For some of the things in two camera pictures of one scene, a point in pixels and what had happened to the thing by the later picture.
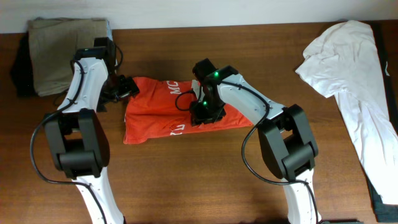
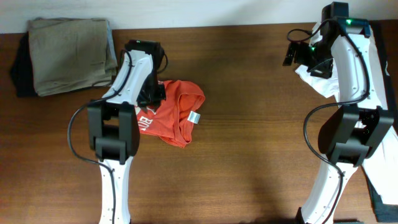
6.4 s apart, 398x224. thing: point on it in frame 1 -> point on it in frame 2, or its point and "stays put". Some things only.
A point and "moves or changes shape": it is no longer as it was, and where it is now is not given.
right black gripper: x=196 y=113 -> x=323 y=71
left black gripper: x=127 y=86 -> x=153 y=101
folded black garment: x=22 y=70 stays put
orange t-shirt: x=161 y=108 moves or changes shape
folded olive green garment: x=55 y=43 stays put
